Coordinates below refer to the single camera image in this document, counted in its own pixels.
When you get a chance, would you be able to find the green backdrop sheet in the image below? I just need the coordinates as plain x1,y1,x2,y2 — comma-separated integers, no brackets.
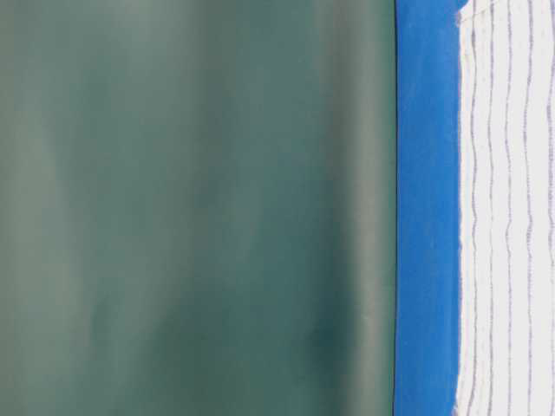
1,1,395,415

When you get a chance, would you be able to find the white blue-striped towel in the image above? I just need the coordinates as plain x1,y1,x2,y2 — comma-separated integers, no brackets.
454,1,554,415

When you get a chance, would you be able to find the blue table cloth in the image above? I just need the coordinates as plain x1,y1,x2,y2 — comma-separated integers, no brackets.
393,1,462,415

